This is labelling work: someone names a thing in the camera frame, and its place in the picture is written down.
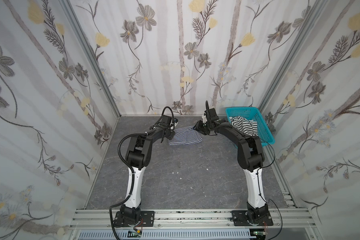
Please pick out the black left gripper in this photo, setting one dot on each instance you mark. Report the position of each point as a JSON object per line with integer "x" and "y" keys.
{"x": 170, "y": 132}

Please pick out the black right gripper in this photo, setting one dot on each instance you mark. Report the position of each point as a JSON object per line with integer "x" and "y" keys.
{"x": 201, "y": 128}

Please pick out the blue white striped tank top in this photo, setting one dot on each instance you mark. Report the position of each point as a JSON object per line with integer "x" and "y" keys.
{"x": 185, "y": 136}

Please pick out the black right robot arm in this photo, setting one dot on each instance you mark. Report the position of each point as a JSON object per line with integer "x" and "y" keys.
{"x": 250, "y": 156}

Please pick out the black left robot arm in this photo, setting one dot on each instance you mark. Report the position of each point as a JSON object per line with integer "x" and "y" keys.
{"x": 135, "y": 151}

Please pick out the black white striped tank top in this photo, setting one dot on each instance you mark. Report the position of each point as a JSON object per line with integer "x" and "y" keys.
{"x": 248, "y": 127}

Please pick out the teal plastic basket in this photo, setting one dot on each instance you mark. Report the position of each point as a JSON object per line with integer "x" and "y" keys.
{"x": 253, "y": 114}

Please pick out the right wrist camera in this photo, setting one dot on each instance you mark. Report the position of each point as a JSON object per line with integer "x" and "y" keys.
{"x": 204, "y": 118}

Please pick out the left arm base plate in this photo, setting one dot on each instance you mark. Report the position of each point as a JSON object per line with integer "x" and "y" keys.
{"x": 146, "y": 219}

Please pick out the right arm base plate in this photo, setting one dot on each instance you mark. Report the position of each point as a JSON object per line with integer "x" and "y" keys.
{"x": 251, "y": 219}

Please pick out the aluminium mounting rail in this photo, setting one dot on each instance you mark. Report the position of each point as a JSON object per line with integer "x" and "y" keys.
{"x": 193, "y": 219}

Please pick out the white slotted cable duct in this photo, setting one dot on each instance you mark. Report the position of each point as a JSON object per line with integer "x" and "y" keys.
{"x": 187, "y": 234}

